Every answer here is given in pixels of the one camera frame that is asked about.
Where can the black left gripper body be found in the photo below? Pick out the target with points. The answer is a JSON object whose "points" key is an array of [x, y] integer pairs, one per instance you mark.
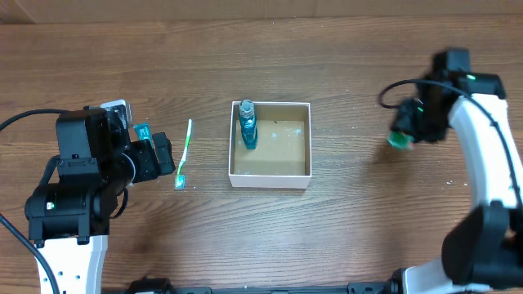
{"points": [[145, 166]]}

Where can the white open cardboard box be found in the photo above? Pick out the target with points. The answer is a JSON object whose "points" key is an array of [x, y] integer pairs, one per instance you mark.
{"points": [[283, 156]]}

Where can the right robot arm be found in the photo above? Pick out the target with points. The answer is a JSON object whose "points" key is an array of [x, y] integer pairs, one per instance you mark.
{"points": [[484, 251]]}

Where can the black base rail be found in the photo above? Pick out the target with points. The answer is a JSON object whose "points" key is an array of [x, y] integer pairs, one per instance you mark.
{"points": [[163, 285]]}

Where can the green white toothbrush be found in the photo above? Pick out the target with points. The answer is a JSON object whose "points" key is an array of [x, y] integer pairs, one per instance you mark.
{"points": [[180, 179]]}

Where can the green white soap bar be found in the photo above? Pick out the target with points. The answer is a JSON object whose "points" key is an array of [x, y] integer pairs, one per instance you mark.
{"points": [[400, 140]]}

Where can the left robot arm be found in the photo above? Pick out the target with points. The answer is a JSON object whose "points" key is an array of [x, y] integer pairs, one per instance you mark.
{"points": [[85, 187]]}

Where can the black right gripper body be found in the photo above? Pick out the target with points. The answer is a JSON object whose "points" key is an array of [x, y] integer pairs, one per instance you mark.
{"points": [[431, 124]]}

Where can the red green toothpaste tube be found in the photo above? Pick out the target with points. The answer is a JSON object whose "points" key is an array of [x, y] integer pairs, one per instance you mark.
{"points": [[143, 131]]}

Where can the blue mouthwash bottle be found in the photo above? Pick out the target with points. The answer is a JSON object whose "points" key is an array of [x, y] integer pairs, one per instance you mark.
{"points": [[248, 123]]}

